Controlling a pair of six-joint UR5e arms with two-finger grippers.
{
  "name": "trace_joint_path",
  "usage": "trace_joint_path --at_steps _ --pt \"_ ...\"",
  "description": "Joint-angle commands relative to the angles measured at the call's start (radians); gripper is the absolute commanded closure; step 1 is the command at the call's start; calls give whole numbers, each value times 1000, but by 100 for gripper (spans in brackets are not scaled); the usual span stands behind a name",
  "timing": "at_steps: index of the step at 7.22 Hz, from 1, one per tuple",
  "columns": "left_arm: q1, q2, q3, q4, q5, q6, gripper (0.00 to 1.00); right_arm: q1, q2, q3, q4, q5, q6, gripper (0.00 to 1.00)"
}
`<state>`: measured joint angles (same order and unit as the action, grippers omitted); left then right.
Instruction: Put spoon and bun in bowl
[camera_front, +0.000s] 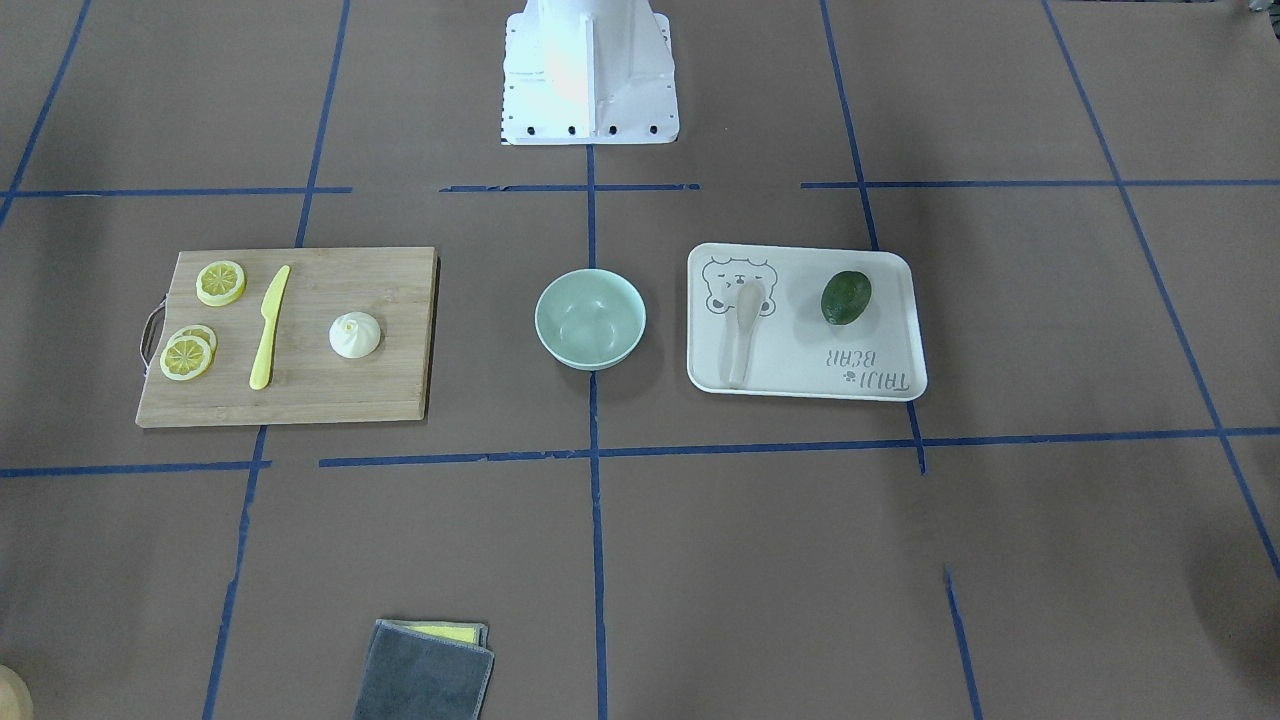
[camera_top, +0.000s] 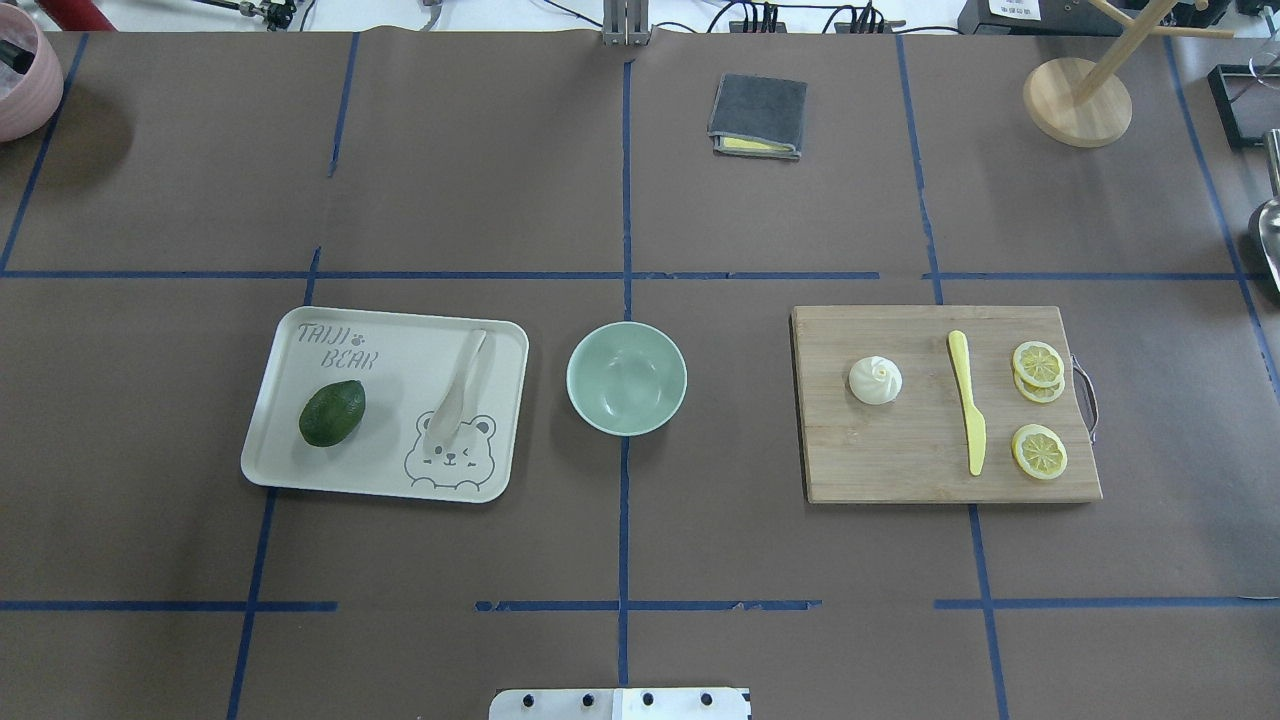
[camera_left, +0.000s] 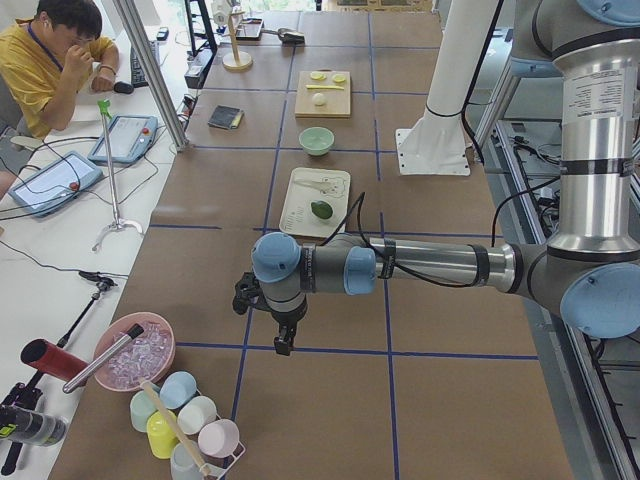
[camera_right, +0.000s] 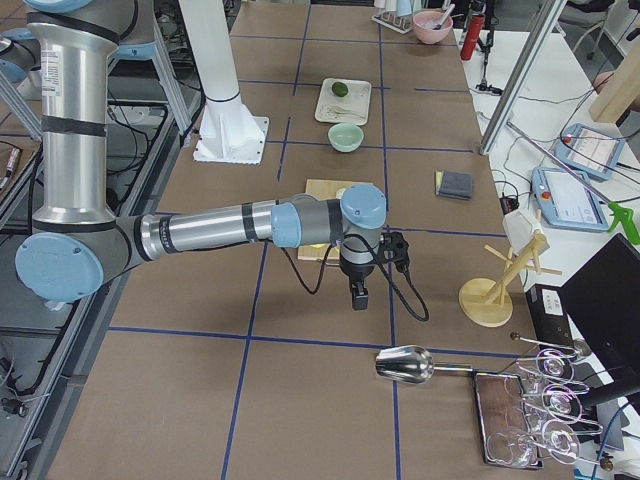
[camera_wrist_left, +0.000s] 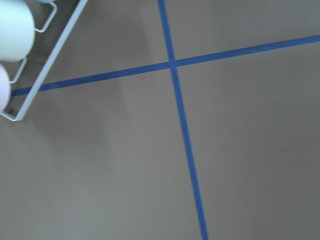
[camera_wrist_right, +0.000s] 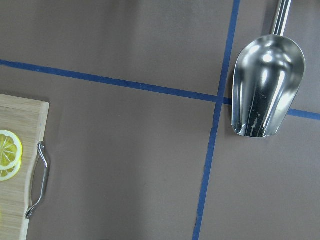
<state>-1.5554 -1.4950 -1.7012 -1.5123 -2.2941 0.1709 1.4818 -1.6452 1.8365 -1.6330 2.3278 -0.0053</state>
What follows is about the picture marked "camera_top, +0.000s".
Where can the wooden mug tree stand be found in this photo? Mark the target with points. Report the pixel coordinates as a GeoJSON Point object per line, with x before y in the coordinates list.
{"type": "Point", "coordinates": [1081, 102]}

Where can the upper lemon slice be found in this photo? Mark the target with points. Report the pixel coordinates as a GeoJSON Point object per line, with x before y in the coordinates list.
{"type": "Point", "coordinates": [1037, 365]}

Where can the lower lemon slice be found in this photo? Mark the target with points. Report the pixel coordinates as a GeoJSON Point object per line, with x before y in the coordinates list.
{"type": "Point", "coordinates": [1039, 452]}

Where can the lemon slice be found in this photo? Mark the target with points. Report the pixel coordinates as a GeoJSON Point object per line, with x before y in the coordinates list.
{"type": "Point", "coordinates": [1039, 452]}
{"type": "Point", "coordinates": [1037, 365]}

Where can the white steamed bun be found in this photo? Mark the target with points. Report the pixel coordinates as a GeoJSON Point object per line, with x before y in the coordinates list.
{"type": "Point", "coordinates": [875, 380]}

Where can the black glass rack tray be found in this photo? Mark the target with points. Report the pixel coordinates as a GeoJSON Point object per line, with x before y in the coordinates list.
{"type": "Point", "coordinates": [1248, 108]}

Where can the white bear serving tray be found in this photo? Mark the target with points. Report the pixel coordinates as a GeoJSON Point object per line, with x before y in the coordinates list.
{"type": "Point", "coordinates": [405, 363]}

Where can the grey folded cloth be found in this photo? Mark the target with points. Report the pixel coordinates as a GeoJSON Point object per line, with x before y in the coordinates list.
{"type": "Point", "coordinates": [758, 117]}

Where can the yellow plastic knife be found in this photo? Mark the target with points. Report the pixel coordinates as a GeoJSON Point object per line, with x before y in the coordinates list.
{"type": "Point", "coordinates": [974, 420]}

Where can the bamboo cutting board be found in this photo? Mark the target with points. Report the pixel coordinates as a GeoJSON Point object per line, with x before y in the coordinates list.
{"type": "Point", "coordinates": [913, 450]}

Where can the white ceramic spoon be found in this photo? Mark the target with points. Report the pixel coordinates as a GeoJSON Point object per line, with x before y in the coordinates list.
{"type": "Point", "coordinates": [444, 423]}

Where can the green avocado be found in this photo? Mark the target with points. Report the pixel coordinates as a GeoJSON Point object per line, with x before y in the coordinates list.
{"type": "Point", "coordinates": [332, 413]}

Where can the pink bowl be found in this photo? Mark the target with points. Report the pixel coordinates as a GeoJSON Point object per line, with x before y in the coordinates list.
{"type": "Point", "coordinates": [28, 100]}

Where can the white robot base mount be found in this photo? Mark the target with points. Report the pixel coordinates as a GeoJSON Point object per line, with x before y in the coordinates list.
{"type": "Point", "coordinates": [623, 703]}

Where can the metal scoop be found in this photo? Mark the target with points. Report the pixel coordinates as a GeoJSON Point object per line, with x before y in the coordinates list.
{"type": "Point", "coordinates": [1265, 219]}

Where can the lemon slice underneath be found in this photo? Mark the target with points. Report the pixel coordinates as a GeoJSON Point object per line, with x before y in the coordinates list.
{"type": "Point", "coordinates": [1039, 394]}

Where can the light green bowl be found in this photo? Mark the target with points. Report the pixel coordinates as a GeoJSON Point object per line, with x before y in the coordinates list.
{"type": "Point", "coordinates": [626, 378]}

